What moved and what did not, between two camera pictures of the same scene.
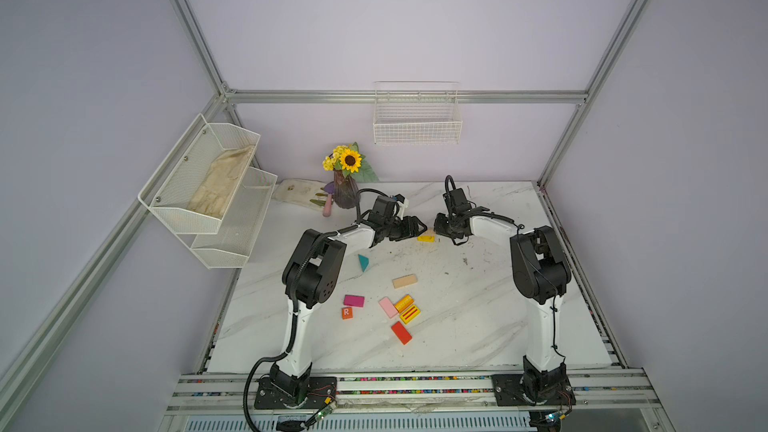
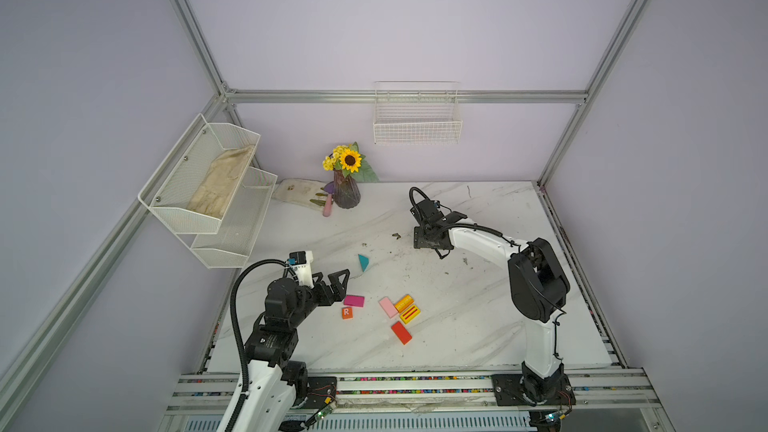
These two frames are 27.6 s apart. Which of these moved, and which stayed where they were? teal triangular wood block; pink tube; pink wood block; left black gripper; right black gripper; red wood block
Moved: right black gripper; left black gripper
Stayed: red wood block; pink tube; teal triangular wood block; pink wood block
